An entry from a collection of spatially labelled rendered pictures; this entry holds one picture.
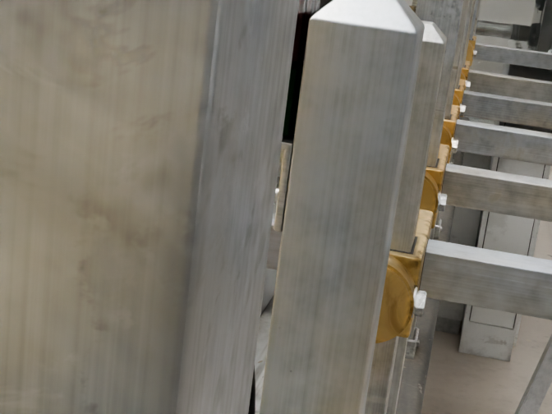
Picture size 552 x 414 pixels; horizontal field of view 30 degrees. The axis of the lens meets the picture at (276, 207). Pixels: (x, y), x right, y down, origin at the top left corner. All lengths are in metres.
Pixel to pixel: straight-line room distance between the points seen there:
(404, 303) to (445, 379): 2.33
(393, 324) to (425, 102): 0.13
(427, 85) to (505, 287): 0.14
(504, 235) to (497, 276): 2.34
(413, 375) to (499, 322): 1.96
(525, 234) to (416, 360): 1.85
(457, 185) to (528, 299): 0.26
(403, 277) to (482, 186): 0.32
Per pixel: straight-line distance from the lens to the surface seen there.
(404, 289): 0.58
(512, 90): 1.63
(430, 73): 0.58
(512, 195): 0.89
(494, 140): 1.14
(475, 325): 3.07
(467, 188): 0.89
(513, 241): 3.00
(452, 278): 0.65
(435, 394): 2.81
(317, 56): 0.33
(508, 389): 2.93
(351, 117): 0.34
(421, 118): 0.59
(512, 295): 0.65
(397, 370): 0.90
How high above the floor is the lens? 1.15
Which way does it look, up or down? 15 degrees down
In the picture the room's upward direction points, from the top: 7 degrees clockwise
